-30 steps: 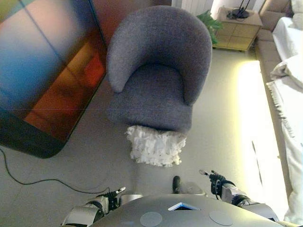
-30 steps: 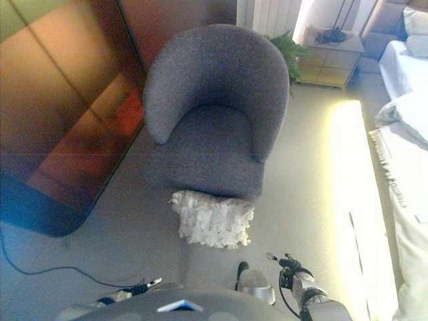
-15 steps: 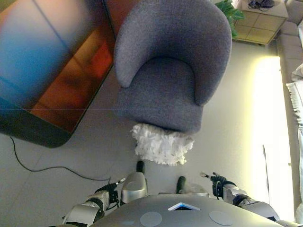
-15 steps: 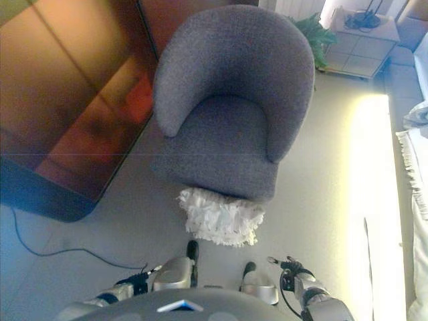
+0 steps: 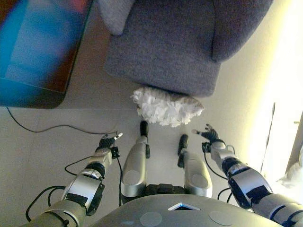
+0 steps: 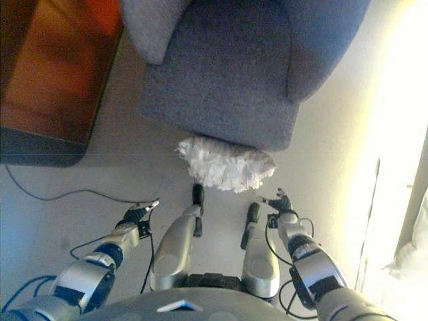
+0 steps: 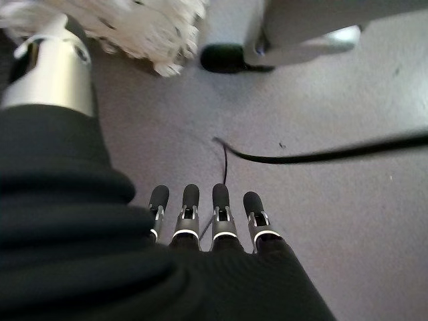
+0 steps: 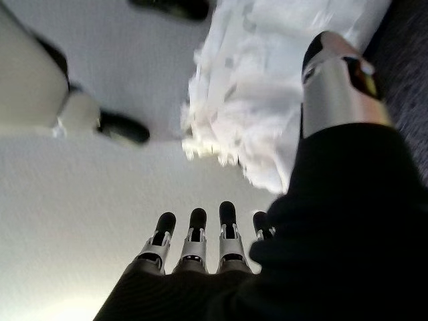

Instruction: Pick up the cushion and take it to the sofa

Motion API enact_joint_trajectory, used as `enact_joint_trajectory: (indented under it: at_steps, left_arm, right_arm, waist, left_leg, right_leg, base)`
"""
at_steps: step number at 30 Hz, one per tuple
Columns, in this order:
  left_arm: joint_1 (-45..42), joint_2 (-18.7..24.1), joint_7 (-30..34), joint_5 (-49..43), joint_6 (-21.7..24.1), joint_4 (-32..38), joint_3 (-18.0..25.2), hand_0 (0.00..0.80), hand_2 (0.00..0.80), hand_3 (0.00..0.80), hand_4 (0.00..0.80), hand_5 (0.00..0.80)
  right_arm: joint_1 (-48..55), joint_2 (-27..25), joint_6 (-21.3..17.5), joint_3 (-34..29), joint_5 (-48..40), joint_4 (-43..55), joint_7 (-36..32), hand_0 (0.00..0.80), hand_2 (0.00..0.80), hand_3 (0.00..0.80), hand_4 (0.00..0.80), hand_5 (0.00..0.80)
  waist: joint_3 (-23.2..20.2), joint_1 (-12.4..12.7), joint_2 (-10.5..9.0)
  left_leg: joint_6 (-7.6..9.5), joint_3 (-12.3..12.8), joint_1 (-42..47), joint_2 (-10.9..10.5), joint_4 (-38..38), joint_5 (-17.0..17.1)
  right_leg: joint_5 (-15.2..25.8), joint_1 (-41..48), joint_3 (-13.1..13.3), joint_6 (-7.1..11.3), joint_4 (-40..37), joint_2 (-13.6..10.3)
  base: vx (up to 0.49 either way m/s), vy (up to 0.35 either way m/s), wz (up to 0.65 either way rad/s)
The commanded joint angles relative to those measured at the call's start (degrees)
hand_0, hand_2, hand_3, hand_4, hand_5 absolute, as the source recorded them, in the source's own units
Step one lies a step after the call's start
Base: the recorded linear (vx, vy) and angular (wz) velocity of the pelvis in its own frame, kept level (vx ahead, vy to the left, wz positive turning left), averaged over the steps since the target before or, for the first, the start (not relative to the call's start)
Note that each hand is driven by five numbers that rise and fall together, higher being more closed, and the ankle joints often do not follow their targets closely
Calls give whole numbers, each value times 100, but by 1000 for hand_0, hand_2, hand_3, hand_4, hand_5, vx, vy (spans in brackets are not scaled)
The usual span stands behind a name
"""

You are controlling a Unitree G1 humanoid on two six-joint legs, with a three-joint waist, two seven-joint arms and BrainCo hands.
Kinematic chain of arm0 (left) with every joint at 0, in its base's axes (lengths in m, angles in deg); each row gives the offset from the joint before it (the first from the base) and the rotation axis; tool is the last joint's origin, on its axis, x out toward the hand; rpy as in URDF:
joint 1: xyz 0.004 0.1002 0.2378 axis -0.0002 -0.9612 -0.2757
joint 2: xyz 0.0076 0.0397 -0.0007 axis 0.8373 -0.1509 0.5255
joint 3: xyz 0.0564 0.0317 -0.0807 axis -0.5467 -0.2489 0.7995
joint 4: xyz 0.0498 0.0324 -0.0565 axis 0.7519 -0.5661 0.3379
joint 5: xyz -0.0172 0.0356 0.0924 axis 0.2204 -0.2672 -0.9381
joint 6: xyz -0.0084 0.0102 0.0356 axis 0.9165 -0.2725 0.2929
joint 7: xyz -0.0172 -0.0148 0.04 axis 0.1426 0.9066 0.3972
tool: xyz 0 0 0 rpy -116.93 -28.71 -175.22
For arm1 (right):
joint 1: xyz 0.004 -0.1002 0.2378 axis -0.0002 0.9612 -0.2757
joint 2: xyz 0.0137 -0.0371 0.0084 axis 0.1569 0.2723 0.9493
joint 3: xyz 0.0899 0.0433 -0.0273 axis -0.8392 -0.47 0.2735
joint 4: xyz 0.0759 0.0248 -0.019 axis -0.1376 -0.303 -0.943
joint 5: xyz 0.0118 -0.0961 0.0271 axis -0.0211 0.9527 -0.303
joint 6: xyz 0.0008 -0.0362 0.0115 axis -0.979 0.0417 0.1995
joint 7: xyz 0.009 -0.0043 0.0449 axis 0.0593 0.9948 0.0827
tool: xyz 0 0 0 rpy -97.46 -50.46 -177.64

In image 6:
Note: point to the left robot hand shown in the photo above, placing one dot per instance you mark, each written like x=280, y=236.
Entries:
x=137, y=214

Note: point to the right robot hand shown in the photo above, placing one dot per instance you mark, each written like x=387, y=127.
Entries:
x=282, y=203

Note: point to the white fringed cushion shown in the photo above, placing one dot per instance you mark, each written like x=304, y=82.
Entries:
x=227, y=167

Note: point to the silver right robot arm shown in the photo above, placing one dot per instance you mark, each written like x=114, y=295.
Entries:
x=321, y=267

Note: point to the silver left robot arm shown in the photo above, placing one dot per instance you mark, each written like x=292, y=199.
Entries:
x=83, y=281

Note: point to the silver left robot leg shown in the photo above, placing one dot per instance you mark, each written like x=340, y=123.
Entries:
x=174, y=247

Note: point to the thin black pole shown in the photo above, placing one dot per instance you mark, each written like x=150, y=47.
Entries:
x=368, y=220

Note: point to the grey robot torso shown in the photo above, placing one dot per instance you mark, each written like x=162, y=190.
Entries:
x=150, y=307

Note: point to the grey upholstered armchair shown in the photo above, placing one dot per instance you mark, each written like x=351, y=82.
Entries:
x=234, y=83

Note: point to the white rumpled bedding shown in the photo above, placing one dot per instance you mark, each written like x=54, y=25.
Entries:
x=411, y=257

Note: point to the orange wooden cabinet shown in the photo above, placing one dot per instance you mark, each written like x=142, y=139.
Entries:
x=50, y=67

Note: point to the light grey pillow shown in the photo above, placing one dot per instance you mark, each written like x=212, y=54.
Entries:
x=150, y=30

